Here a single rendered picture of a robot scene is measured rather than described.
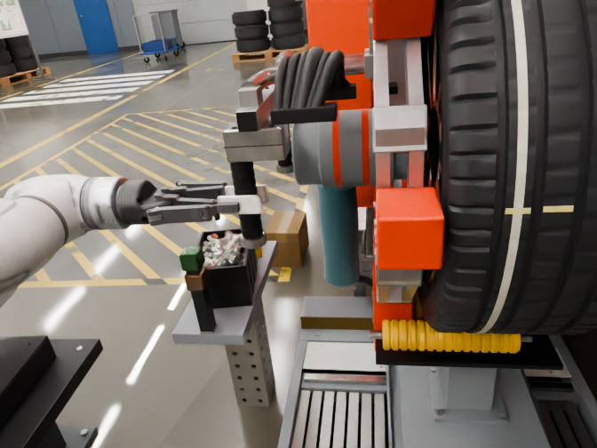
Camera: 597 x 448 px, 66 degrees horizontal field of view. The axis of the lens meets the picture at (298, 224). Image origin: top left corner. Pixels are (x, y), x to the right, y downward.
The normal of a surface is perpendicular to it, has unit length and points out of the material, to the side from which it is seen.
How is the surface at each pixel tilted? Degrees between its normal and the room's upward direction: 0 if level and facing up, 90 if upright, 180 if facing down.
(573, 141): 72
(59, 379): 0
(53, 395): 0
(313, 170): 101
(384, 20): 125
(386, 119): 45
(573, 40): 54
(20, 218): 38
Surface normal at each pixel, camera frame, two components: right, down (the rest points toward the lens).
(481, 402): -0.14, 0.46
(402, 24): -0.06, 0.89
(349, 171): -0.10, 0.72
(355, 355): -0.09, -0.89
